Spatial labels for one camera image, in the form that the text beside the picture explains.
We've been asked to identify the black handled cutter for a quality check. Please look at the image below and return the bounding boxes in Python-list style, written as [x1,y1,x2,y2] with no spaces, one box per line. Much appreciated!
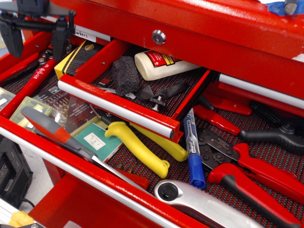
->
[238,100,304,155]

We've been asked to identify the yellow black carbon box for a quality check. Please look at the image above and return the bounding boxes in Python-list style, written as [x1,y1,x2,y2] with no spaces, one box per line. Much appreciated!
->
[54,40,104,79]

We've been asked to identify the blue BIC marker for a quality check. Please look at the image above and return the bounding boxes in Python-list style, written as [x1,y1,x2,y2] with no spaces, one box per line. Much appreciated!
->
[183,109,206,190]

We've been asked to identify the clear yellow plastic case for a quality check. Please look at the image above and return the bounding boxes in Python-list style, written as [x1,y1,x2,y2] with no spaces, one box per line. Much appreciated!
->
[9,96,53,132]

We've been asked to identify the yellow handled pliers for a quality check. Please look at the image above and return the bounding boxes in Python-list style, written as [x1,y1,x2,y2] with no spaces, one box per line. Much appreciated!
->
[98,112,188,179]

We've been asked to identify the drill bit set case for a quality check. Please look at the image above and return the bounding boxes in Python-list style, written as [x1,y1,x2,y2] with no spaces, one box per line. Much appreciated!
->
[33,85,106,136]

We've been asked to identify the black foam sponge block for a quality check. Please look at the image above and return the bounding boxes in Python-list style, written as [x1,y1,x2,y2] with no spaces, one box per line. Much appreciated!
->
[111,56,139,96]

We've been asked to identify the large red open drawer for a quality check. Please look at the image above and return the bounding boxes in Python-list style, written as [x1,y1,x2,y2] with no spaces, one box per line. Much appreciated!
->
[0,36,304,228]

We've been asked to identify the black strap with screw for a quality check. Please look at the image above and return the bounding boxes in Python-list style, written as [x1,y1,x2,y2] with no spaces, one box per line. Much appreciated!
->
[135,81,190,112]

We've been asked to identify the red handled wire stripper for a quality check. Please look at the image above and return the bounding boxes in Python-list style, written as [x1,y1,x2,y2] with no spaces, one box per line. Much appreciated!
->
[0,46,58,118]

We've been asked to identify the red tool chest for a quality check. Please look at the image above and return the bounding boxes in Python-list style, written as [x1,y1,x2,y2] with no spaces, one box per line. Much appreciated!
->
[11,0,304,228]

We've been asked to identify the grey red handled scissors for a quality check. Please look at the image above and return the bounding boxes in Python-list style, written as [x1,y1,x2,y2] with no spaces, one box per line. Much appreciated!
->
[27,113,143,190]

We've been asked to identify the red black crimping tool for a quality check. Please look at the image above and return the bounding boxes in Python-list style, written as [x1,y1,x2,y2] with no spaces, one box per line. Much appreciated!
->
[198,129,304,228]

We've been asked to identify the black electronic device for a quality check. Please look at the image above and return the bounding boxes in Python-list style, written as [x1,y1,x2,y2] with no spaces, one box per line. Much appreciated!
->
[0,136,33,208]

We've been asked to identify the red handled pliers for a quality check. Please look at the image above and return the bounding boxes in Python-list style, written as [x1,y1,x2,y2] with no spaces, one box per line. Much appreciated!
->
[193,93,252,136]

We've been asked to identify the small red open drawer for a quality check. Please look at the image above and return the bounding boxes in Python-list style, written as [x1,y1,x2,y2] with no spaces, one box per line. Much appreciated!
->
[58,39,210,143]

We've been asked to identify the white glue bottle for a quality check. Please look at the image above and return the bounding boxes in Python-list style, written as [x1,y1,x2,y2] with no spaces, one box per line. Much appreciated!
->
[134,50,200,81]

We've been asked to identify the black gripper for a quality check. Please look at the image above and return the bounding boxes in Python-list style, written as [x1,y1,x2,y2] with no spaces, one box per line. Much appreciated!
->
[0,0,76,62]

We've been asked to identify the green small box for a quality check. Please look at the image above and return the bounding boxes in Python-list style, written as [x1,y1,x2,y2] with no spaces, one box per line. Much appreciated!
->
[75,123,123,162]

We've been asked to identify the silver utility knife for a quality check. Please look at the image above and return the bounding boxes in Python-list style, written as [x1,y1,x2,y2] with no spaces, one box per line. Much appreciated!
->
[154,180,262,228]

